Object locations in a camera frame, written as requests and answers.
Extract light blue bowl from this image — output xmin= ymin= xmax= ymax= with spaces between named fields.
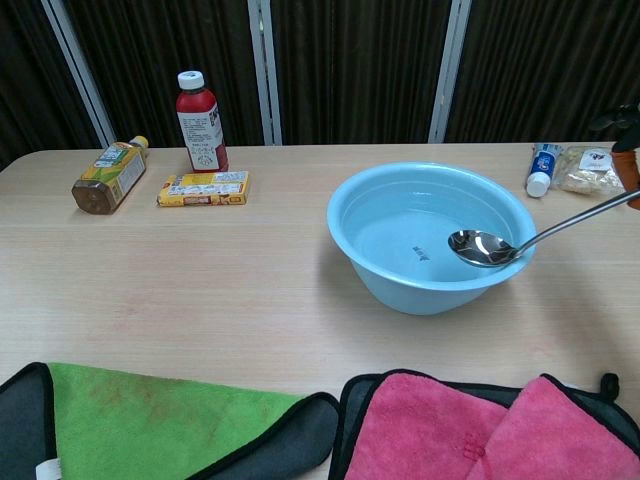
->
xmin=327 ymin=160 xmax=539 ymax=316

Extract pink cloth black backing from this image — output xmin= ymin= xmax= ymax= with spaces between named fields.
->
xmin=329 ymin=368 xmax=640 ymax=480

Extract grey partition post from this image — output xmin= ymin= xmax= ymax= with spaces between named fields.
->
xmin=428 ymin=0 xmax=474 ymax=145
xmin=39 ymin=0 xmax=119 ymax=149
xmin=247 ymin=0 xmax=284 ymax=146

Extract blue white toothpaste tube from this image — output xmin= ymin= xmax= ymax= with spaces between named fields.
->
xmin=525 ymin=143 xmax=569 ymax=199

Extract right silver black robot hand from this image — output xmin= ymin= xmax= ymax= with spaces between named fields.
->
xmin=589 ymin=102 xmax=640 ymax=209

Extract metal spoon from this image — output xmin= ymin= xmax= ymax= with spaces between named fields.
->
xmin=447 ymin=188 xmax=640 ymax=269

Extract yellow cardboard box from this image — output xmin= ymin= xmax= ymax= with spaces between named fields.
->
xmin=156 ymin=170 xmax=251 ymax=210

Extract red juice bottle white cap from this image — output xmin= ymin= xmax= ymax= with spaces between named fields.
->
xmin=175 ymin=70 xmax=230 ymax=174

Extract green cloth black backing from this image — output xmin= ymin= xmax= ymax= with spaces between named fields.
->
xmin=0 ymin=362 xmax=342 ymax=480

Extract clear snack bag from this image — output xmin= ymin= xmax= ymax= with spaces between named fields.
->
xmin=554 ymin=144 xmax=626 ymax=194

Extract tea bottle yellow label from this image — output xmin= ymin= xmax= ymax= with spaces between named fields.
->
xmin=71 ymin=135 xmax=150 ymax=216

